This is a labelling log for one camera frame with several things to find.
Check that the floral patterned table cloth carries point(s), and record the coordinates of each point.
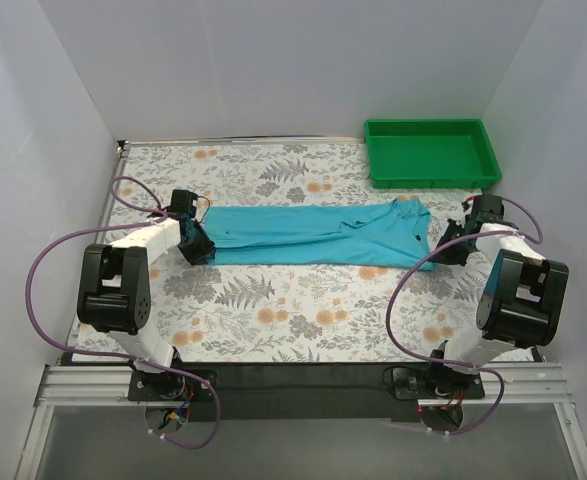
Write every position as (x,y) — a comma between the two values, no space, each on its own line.
(295,313)

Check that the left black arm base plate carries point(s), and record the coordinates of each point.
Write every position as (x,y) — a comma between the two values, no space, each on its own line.
(193,385)

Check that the turquoise t shirt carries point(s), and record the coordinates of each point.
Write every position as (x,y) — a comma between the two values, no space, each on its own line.
(393,234)

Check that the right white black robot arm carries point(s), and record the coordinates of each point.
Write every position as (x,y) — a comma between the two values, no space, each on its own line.
(520,305)

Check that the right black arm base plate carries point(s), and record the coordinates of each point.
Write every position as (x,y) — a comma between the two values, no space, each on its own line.
(409,382)

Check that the aluminium frame rail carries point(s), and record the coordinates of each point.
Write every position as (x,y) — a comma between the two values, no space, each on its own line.
(304,421)

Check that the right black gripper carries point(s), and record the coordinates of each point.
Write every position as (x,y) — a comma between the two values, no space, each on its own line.
(453,245)

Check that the green plastic tray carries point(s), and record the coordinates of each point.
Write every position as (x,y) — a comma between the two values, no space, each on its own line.
(430,154)

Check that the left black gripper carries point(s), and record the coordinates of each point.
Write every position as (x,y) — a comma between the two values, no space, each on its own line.
(196,244)

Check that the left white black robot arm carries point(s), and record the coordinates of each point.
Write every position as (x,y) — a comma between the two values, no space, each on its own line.
(115,295)

